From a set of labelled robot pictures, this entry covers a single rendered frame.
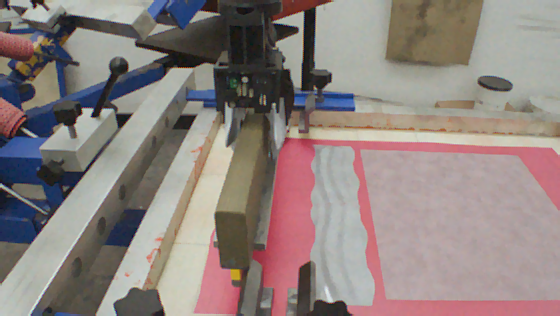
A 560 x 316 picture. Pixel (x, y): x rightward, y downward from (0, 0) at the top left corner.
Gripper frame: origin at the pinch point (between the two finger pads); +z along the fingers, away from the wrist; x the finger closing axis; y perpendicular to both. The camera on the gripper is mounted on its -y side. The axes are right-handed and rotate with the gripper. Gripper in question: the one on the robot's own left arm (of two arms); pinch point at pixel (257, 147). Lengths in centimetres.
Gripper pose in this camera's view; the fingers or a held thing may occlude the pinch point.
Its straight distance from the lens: 57.1
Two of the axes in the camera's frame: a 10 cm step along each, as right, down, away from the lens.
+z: 0.0, 8.5, 5.3
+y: -0.7, 5.3, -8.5
